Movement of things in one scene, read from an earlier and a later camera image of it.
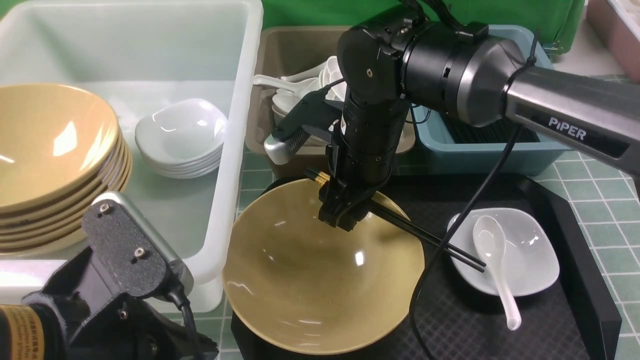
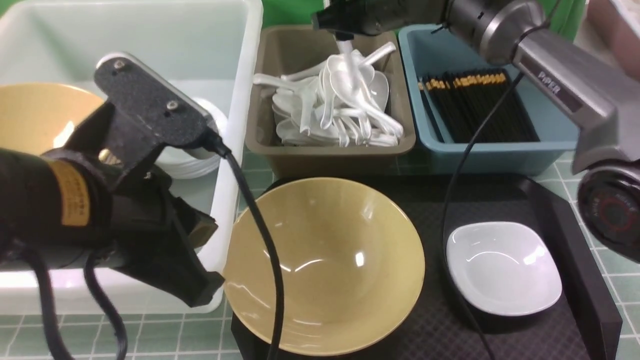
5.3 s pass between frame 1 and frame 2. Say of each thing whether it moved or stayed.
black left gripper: moved
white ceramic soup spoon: moved
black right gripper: moved
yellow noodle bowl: stayed
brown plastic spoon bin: stayed
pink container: stayed
